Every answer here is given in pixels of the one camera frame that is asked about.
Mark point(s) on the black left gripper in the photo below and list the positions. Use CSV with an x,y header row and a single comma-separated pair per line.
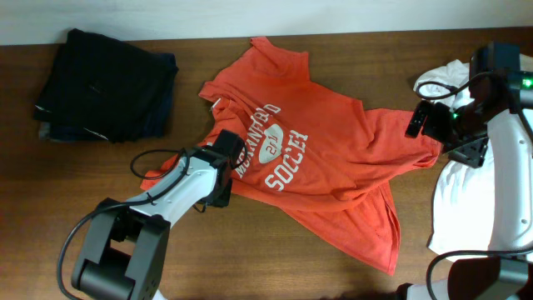
x,y
225,197

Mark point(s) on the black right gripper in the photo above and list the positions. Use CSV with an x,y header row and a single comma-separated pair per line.
x,y
417,119

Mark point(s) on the red soccer t-shirt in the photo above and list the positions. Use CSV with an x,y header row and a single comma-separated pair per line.
x,y
318,155

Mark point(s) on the white t-shirt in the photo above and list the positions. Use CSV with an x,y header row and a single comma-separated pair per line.
x,y
464,196

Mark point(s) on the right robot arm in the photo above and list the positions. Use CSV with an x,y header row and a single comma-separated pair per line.
x,y
501,86

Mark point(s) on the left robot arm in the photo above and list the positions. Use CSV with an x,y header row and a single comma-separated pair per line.
x,y
124,251

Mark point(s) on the folded black garment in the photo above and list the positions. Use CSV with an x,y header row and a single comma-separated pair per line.
x,y
105,86

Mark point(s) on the folded navy blue garment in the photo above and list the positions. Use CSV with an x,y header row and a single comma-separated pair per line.
x,y
153,128

